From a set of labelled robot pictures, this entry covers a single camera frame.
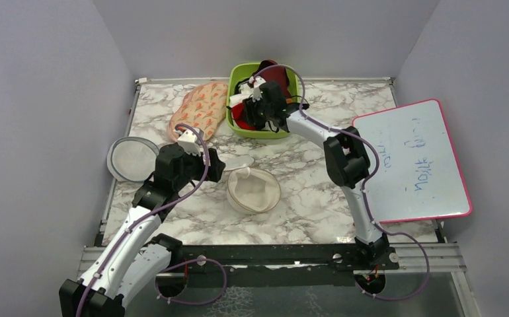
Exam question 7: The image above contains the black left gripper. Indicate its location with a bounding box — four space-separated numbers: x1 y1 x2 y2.
174 146 224 191

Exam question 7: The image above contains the red bra with black straps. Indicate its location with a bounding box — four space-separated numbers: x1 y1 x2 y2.
230 102 258 131

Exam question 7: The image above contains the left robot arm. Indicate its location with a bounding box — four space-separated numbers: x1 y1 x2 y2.
59 143 225 316

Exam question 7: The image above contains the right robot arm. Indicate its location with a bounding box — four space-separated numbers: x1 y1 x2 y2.
242 81 392 269

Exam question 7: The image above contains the maroon bra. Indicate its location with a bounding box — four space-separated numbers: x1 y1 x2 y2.
253 59 292 98

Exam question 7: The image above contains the grey rimmed round laundry bag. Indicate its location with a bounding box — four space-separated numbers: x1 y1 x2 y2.
106 137 159 183

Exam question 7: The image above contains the green plastic basin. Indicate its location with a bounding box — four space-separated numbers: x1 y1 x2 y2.
224 62 301 139

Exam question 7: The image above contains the pink framed whiteboard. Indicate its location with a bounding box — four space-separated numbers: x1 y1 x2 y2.
352 99 473 223

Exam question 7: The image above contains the white bra with black straps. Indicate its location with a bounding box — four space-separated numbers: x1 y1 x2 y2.
228 78 252 108

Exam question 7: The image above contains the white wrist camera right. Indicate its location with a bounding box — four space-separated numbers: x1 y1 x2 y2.
248 76 266 101

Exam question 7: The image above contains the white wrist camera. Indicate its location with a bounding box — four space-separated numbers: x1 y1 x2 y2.
248 76 266 101
176 127 204 156

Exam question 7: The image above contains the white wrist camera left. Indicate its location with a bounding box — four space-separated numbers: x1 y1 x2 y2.
176 127 204 156

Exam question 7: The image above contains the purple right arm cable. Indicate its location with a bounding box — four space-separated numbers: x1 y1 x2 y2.
250 64 431 302

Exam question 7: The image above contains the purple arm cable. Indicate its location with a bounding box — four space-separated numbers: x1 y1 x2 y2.
250 64 431 302
75 123 212 317

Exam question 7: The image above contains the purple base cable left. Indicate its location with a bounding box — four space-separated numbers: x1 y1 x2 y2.
154 258 228 306

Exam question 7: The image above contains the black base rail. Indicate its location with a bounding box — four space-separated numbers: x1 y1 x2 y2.
148 234 399 289

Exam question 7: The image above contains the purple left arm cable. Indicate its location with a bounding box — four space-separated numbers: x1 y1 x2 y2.
75 123 212 317

